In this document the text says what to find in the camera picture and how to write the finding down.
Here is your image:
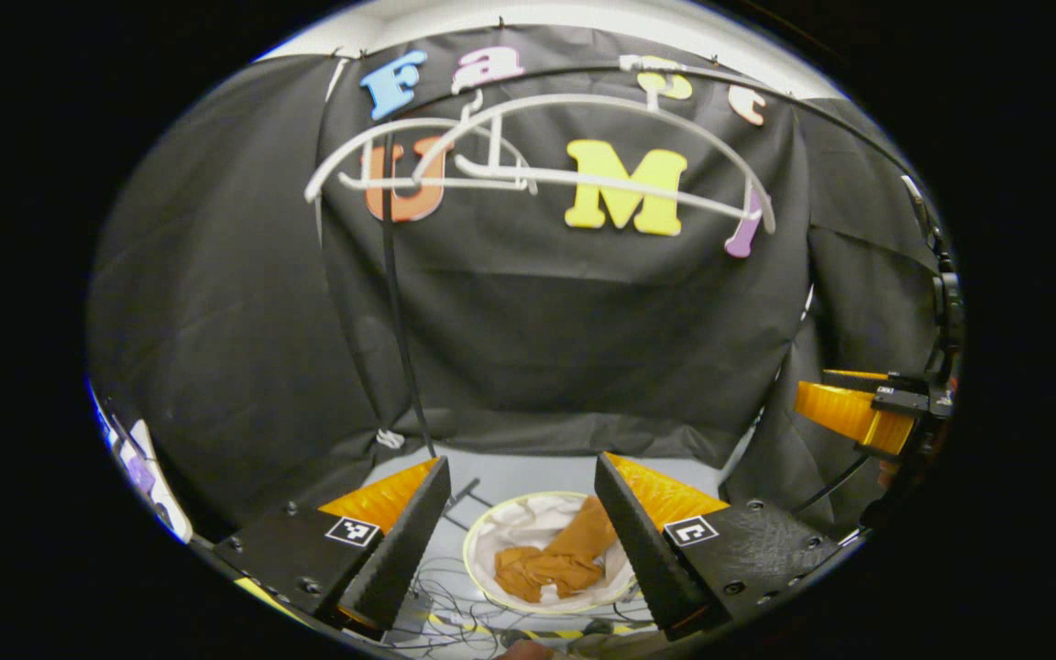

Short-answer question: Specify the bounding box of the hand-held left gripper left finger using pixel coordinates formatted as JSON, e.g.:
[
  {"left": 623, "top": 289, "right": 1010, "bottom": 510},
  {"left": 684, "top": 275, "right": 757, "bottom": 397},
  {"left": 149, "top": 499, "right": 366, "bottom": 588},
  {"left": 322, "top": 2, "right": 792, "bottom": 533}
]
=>
[{"left": 214, "top": 456, "right": 453, "bottom": 641}]

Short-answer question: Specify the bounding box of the white laundry hamper yellow rim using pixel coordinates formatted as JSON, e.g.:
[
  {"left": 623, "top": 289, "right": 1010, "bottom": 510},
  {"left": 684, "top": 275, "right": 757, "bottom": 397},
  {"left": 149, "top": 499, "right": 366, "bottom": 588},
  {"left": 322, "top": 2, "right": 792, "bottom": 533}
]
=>
[{"left": 462, "top": 490, "right": 640, "bottom": 616}]

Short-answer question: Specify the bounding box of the white purple printed board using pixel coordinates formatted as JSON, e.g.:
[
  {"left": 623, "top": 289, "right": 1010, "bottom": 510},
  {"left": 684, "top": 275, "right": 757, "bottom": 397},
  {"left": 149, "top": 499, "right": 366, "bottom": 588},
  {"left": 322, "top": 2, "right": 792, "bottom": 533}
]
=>
[{"left": 91, "top": 385, "right": 193, "bottom": 544}]

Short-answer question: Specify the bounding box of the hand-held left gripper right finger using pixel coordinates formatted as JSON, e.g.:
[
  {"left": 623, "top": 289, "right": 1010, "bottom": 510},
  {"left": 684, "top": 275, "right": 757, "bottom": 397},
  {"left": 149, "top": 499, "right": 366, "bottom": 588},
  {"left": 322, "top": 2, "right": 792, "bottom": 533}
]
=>
[{"left": 594, "top": 451, "right": 846, "bottom": 642}]

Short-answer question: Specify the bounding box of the black clothes rack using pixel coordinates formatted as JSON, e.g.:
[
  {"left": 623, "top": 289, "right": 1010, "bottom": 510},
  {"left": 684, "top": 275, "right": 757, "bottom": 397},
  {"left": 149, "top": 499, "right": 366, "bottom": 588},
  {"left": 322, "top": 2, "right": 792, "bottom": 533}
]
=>
[{"left": 370, "top": 60, "right": 962, "bottom": 537}]

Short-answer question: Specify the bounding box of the white plastic hanger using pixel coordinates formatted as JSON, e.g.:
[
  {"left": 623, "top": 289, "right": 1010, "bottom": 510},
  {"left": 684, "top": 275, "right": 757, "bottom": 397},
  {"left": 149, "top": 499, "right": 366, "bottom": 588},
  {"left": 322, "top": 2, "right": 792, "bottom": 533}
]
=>
[
  {"left": 304, "top": 90, "right": 540, "bottom": 205},
  {"left": 409, "top": 66, "right": 778, "bottom": 236}
]

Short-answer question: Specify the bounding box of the brown jacket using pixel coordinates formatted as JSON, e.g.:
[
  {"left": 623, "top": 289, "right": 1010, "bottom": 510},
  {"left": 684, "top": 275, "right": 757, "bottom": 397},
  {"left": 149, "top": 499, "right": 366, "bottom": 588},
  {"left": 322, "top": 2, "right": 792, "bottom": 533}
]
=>
[{"left": 494, "top": 495, "right": 622, "bottom": 605}]

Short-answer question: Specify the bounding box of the black backdrop cloth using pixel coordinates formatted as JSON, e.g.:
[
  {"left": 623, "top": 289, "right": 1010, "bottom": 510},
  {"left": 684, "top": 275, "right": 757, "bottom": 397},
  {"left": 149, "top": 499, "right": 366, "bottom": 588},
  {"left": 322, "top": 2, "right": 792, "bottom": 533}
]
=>
[{"left": 86, "top": 23, "right": 951, "bottom": 542}]

